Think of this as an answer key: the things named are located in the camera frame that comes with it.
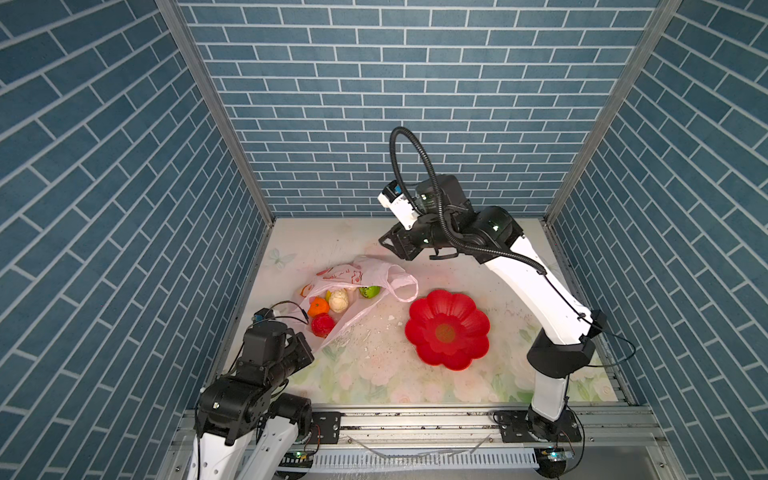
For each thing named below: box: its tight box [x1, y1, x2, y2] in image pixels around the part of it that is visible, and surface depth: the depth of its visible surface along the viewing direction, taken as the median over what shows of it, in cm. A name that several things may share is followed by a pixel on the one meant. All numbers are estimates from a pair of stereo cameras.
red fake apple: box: [311, 312, 335, 339], surface depth 88 cm
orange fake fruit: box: [308, 296, 330, 317], surface depth 93 cm
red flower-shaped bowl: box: [404, 290, 490, 371], surface depth 93 cm
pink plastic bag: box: [295, 257, 419, 351], surface depth 80 cm
